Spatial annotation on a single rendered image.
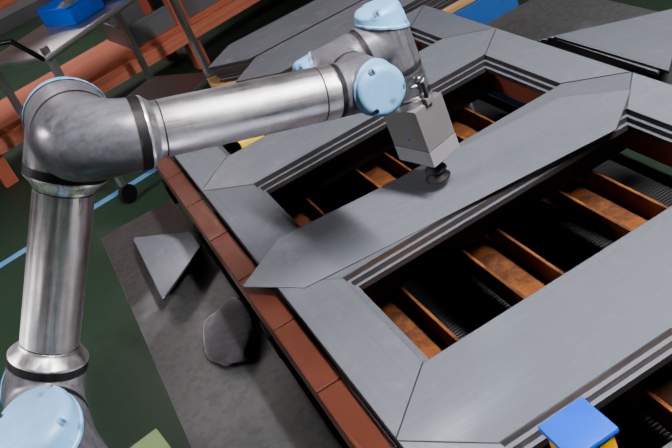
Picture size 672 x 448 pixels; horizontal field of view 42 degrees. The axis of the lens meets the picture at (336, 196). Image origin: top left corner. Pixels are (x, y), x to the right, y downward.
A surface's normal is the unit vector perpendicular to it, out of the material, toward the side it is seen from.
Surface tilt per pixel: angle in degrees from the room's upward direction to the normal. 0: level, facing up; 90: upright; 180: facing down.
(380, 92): 87
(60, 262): 86
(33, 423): 5
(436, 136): 90
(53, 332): 86
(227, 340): 6
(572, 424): 0
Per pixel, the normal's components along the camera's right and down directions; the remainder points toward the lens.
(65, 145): -0.27, 0.23
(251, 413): -0.35, -0.80
